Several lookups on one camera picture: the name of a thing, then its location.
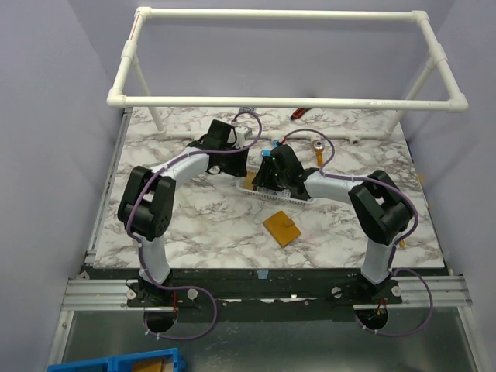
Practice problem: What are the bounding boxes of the white plastic basket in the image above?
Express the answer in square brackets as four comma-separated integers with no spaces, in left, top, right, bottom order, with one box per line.
[236,178,315,205]

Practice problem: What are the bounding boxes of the tan leather card holder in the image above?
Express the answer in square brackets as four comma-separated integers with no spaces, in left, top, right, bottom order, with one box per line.
[263,211,301,248]

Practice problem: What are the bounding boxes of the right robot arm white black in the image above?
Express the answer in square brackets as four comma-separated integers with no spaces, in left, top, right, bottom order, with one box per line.
[252,144,415,304]

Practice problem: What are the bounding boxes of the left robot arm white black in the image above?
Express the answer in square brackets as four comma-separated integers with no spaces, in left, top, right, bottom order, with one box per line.
[118,119,252,306]

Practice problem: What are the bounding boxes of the blue pipe valve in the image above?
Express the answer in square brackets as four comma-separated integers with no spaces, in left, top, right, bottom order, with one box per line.
[259,139,284,164]

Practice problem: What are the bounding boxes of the gold pipe valve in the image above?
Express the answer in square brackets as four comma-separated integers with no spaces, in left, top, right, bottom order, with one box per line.
[312,140,326,167]

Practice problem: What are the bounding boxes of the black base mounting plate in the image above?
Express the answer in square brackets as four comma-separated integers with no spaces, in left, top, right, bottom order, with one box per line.
[127,269,402,323]

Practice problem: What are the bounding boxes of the blue plastic bin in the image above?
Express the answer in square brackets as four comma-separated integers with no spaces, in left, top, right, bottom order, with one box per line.
[47,348,186,372]

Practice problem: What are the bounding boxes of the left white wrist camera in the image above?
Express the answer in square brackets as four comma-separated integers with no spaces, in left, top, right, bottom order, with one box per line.
[229,125,253,148]

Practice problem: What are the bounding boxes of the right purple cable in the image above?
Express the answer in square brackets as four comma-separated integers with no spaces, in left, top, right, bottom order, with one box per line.
[281,129,434,336]

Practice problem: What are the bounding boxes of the purple cable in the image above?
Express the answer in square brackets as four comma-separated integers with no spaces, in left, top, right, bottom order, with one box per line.
[281,129,434,336]
[126,110,264,342]

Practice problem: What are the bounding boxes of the red handled tool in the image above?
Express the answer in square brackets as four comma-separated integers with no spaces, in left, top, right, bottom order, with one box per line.
[290,108,309,120]

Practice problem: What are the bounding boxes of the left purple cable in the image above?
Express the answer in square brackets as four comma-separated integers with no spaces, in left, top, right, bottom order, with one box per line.
[126,110,264,342]

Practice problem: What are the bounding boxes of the white PVC pipe frame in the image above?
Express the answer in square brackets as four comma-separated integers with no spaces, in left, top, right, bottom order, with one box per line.
[107,7,469,141]

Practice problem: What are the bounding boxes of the aluminium rail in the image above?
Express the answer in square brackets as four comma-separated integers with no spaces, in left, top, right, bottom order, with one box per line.
[61,280,129,312]

